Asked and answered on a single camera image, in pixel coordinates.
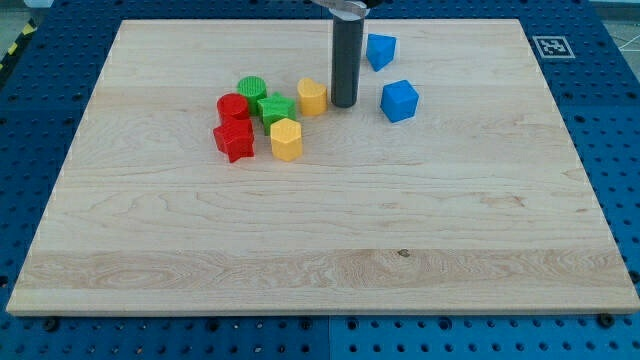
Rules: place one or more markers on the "blue cube block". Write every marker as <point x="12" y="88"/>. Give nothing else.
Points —
<point x="399" y="101"/>

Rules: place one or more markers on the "yellow hexagon block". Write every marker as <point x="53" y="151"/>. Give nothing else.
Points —
<point x="286" y="139"/>

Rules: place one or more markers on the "yellow heart block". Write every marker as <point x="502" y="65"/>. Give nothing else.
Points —
<point x="312" y="97"/>

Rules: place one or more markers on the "green star block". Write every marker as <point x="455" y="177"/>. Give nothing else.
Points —
<point x="274" y="108"/>

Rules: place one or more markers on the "red star block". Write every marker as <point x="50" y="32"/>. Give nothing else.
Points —
<point x="235" y="138"/>

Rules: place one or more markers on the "red cylinder block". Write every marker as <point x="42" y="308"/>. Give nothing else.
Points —
<point x="232" y="106"/>

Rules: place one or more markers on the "green cylinder block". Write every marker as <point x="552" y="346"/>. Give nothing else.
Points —
<point x="253" y="88"/>

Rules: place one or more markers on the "blue pentagon-like block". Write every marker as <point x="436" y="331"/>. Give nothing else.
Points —
<point x="380" y="50"/>

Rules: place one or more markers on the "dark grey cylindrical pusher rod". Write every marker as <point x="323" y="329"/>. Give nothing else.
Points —
<point x="347" y="38"/>

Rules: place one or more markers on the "light wooden board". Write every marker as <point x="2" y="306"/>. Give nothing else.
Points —
<point x="478" y="204"/>

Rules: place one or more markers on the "white fiducial marker tag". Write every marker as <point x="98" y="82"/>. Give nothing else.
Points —
<point x="553" y="47"/>

